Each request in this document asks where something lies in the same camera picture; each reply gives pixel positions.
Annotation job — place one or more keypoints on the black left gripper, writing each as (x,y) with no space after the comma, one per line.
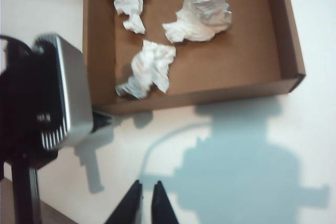
(23,90)

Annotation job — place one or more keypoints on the elongated white paper ball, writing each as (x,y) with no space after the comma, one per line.
(128,1)

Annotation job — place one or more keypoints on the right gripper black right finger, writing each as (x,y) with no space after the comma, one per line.
(164,205)

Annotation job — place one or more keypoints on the brown cardboard box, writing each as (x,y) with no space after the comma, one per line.
(210,72)

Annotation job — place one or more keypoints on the small white paper ball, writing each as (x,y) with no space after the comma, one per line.
(152,69)

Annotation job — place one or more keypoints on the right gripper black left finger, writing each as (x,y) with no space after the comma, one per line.
(128,205)

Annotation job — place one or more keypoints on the large white paper ball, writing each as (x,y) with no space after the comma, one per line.
(202,19)

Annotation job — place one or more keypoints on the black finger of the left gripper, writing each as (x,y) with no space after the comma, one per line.
(26,195)
(103,121)

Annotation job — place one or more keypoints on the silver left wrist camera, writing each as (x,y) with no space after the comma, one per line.
(76,90)

